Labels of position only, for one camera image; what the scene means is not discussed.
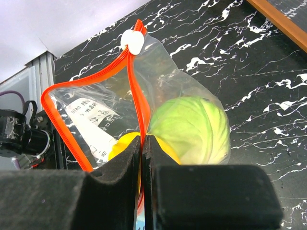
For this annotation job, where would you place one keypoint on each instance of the yellow star fruit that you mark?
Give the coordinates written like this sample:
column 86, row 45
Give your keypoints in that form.
column 126, row 139

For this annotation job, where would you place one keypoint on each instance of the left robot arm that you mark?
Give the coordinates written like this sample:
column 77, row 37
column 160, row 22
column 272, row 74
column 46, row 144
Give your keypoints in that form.
column 28, row 138

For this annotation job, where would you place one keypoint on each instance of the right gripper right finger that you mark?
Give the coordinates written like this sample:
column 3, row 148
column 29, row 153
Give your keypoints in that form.
column 205, row 197

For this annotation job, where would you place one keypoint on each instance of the green cabbage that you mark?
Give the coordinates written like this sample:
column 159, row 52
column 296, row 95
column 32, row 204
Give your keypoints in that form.
column 195, row 128

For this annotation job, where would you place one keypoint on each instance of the aluminium frame rail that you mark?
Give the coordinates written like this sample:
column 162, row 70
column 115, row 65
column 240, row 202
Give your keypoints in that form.
column 28, row 84

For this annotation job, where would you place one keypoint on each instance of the wooden shelf rack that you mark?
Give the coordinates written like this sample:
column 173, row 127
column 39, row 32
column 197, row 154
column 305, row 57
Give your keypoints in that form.
column 288, row 27

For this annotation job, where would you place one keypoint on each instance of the clear zip top bag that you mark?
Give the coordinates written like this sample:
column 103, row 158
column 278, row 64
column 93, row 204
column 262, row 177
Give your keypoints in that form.
column 92, row 113

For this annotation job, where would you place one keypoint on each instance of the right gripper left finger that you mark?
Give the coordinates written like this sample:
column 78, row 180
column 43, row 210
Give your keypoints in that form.
column 105, row 199

